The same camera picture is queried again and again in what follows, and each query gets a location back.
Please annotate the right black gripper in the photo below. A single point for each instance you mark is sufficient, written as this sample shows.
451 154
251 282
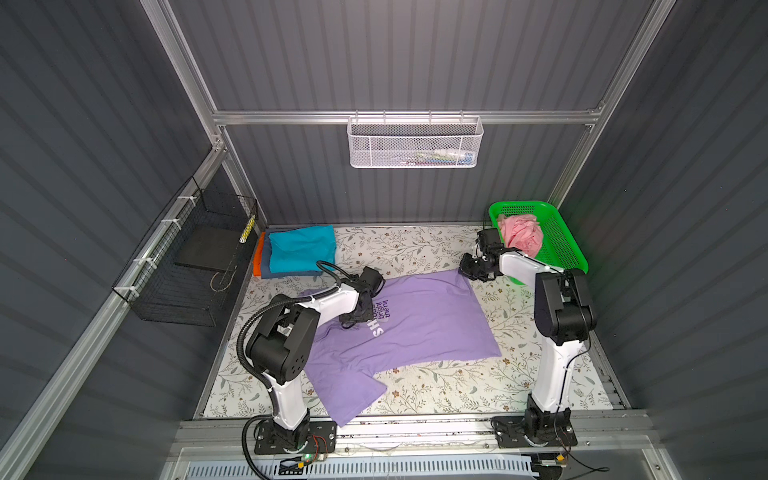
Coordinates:
465 268

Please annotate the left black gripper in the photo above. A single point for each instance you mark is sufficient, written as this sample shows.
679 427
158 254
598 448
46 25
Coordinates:
367 315

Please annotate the purple t-shirt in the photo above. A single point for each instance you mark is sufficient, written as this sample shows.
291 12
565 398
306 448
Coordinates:
416 319

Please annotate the green plastic basket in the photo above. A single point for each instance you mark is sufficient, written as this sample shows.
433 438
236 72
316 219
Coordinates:
559 248

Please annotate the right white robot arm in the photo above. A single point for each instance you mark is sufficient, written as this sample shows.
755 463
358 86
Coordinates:
564 318

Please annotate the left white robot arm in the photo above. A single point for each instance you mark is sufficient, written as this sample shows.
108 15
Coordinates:
274 347

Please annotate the pink t-shirt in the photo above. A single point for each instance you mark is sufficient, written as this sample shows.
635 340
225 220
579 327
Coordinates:
522 232

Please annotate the folded teal t-shirt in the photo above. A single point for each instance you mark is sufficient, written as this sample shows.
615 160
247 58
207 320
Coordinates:
299 250

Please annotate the folded blue t-shirt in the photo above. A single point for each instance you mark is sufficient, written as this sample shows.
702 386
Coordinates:
266 271

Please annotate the folded orange t-shirt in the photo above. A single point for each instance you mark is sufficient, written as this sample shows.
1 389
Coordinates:
257 259

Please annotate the floral table mat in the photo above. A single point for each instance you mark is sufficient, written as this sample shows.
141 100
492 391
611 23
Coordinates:
494 385

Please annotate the white wire mesh basket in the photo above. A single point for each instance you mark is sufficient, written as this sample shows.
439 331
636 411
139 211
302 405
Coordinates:
414 141

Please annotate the black wire basket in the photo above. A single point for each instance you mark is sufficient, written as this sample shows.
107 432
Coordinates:
189 270

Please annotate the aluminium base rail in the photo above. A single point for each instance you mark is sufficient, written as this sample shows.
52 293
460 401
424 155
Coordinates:
437 433

